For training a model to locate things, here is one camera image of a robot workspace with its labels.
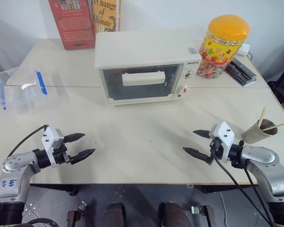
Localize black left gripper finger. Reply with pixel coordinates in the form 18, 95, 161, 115
62, 132, 86, 144
69, 148, 96, 165

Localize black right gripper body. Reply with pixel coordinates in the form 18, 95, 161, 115
209, 137, 225, 162

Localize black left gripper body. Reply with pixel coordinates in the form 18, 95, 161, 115
53, 144, 73, 165

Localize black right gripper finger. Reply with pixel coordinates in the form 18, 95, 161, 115
182, 147, 213, 165
192, 129, 211, 139

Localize white knob with red mark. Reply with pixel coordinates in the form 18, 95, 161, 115
177, 83, 190, 95

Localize white toaster oven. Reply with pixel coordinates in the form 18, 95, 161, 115
94, 32, 203, 106

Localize metal cup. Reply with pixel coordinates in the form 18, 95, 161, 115
241, 119, 279, 145

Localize wooden chopstick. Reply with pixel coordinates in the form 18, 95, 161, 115
262, 120, 284, 131
258, 106, 267, 128

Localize metal table clamp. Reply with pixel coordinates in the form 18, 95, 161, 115
67, 201, 89, 227
191, 205, 215, 227

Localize clear plastic box blue latches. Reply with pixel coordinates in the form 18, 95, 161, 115
0, 67, 70, 115

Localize dark rounded shape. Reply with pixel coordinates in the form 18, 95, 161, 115
158, 201, 193, 227
103, 201, 126, 227

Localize black stapler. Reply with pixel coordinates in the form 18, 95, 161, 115
223, 57, 258, 88

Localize candy jar orange lid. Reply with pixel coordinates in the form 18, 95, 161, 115
195, 14, 251, 79

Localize black chair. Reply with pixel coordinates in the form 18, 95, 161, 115
267, 80, 284, 124

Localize white power adapter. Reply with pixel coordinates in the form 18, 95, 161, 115
235, 43, 251, 57

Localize red book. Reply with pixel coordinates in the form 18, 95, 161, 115
48, 0, 97, 51

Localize yellow climate book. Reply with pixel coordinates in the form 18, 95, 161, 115
90, 0, 122, 33

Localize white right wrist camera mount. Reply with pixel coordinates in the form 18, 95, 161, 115
208, 122, 235, 164

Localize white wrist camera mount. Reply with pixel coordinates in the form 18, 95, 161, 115
208, 122, 235, 164
41, 126, 63, 167

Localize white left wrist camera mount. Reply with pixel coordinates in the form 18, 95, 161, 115
41, 126, 63, 167

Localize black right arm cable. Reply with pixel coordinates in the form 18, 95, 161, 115
212, 141, 274, 227
243, 166, 276, 225

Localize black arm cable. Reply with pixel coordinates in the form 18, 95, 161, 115
6, 124, 49, 158
243, 166, 276, 225
212, 141, 274, 227

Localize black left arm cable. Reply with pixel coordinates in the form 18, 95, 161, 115
6, 124, 49, 158

